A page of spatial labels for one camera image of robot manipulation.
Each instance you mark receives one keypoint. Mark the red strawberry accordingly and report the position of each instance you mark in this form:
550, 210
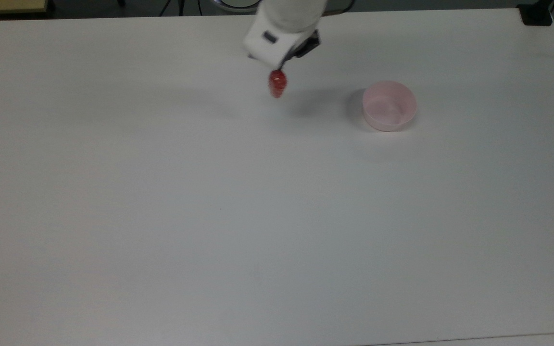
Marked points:
277, 84

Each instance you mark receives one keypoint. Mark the black table clamp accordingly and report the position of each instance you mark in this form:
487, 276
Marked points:
536, 14

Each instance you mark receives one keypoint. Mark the pink plastic bowl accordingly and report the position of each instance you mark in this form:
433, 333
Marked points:
388, 108

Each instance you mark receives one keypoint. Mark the black tripod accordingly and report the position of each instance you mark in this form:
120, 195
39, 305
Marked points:
181, 6

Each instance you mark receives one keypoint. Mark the yellow wooden table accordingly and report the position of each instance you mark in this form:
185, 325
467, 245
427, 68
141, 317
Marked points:
3, 5

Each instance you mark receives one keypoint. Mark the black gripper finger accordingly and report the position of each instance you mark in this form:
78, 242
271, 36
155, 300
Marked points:
282, 64

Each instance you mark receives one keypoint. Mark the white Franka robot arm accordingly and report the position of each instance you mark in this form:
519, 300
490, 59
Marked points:
286, 14

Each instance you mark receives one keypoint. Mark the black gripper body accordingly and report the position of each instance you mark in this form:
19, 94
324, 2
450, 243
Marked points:
308, 46

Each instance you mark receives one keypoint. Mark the grey round robot base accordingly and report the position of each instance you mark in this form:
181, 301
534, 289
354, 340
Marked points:
238, 5

